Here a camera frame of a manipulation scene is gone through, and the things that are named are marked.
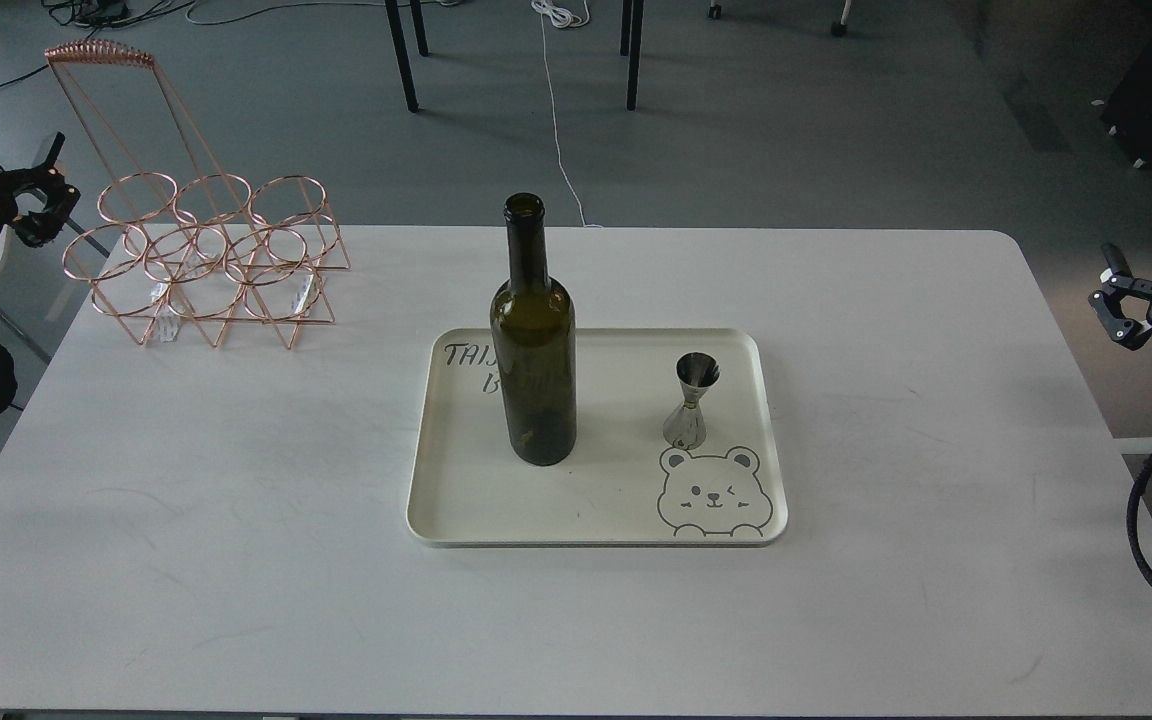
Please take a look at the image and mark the black table leg right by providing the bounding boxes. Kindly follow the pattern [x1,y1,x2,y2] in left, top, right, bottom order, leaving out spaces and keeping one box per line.
[620,0,645,111]

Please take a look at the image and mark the black table leg left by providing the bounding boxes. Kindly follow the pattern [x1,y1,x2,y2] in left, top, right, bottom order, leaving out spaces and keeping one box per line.
[382,0,429,113]

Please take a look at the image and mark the copper wire wine rack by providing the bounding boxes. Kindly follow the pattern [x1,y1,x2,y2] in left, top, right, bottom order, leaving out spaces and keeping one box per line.
[45,38,353,348]

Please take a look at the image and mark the dark green wine bottle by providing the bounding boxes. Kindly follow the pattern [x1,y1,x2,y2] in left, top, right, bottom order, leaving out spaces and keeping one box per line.
[488,192,577,467]

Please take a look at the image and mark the black floor cables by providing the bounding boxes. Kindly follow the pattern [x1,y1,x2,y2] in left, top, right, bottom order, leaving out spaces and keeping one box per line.
[0,0,197,105]

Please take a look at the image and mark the steel double jigger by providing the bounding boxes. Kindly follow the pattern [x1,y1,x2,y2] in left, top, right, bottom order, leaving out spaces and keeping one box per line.
[662,353,721,450]

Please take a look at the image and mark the white floor cable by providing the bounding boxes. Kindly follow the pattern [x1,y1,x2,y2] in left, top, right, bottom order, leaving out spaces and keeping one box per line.
[532,0,605,229]

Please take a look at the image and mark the black table leg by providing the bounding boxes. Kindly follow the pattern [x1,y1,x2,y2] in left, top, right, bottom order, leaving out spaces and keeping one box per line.
[382,0,429,113]
[620,0,645,111]

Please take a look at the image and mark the cream bear serving tray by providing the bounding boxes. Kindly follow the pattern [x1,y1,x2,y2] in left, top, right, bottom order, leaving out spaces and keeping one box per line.
[406,328,788,546]

